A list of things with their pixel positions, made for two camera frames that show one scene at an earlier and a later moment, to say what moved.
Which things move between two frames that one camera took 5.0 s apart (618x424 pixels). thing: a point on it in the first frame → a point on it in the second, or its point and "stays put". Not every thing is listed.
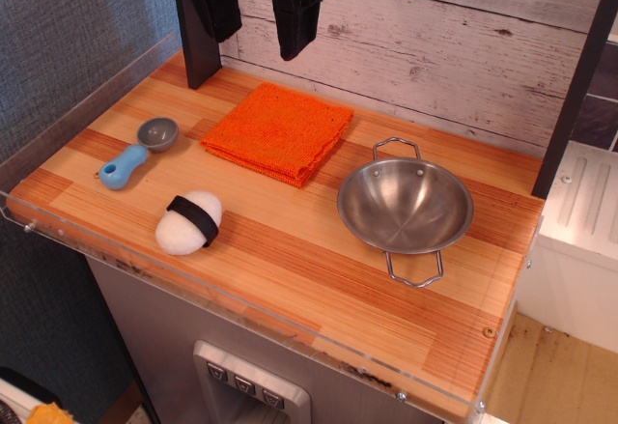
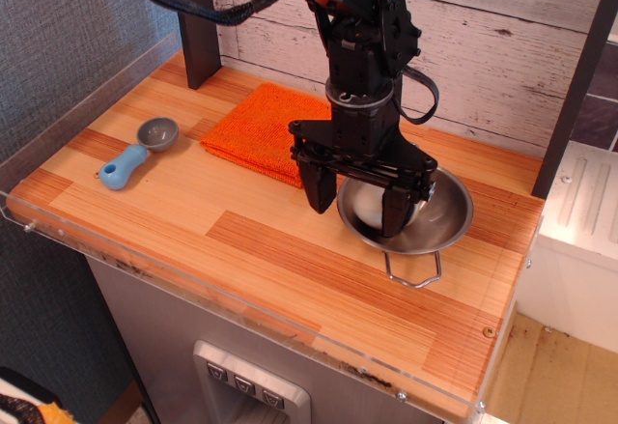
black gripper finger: (296, 1) → (397, 207)
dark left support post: (196, 11) stays put
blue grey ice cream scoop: (154, 134) stays put
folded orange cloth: (280, 131) stays put
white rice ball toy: (188, 223) → (368, 202)
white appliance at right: (568, 278) stays put
